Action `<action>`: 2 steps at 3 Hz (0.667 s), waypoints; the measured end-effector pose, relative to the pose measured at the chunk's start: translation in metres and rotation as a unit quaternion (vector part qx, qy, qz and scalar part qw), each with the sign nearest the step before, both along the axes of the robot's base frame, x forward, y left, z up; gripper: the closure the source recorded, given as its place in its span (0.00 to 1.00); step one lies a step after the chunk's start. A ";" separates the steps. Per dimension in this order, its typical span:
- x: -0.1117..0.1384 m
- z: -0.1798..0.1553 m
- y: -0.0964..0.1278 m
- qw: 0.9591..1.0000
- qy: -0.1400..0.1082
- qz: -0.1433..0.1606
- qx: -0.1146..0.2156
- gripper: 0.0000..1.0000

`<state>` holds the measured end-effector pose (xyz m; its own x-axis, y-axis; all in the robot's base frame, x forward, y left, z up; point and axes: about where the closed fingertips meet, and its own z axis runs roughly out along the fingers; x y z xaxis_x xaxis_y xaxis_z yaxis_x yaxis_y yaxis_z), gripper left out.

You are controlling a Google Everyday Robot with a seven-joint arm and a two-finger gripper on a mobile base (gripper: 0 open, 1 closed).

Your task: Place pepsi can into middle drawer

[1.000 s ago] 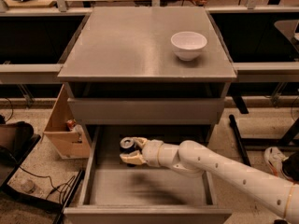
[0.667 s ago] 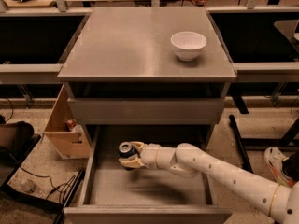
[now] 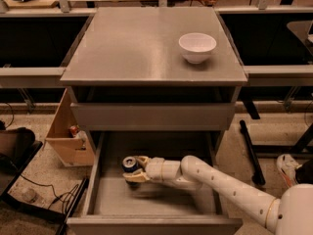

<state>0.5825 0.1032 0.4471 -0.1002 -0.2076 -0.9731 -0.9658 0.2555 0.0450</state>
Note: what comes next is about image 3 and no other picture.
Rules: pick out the white orange sneaker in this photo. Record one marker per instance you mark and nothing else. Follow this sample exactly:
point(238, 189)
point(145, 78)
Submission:
point(287, 167)

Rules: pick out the closed grey top drawer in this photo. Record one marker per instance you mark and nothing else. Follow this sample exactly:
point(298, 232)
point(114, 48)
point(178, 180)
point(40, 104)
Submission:
point(153, 117)

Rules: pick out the grey drawer cabinet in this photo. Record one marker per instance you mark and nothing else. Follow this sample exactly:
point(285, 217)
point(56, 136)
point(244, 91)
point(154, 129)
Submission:
point(132, 55)

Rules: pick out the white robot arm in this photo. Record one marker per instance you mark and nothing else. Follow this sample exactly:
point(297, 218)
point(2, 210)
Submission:
point(292, 214)

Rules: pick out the white ceramic bowl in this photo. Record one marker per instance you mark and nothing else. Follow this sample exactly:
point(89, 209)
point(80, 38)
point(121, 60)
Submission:
point(196, 47)

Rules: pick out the red item in box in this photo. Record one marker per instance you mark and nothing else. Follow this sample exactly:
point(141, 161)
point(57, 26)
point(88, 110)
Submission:
point(73, 130)

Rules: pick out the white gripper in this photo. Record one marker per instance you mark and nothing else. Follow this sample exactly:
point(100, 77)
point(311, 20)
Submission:
point(154, 169)

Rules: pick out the cardboard box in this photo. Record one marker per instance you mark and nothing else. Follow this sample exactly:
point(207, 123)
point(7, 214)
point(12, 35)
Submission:
point(72, 151)

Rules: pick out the blue pepsi can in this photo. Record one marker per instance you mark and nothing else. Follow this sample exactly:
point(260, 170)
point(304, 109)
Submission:
point(129, 165)

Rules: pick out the black pole on floor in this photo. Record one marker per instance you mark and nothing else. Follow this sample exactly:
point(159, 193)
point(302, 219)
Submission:
point(258, 177)

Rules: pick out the open grey middle drawer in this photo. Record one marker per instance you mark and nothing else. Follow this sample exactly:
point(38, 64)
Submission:
point(113, 207)

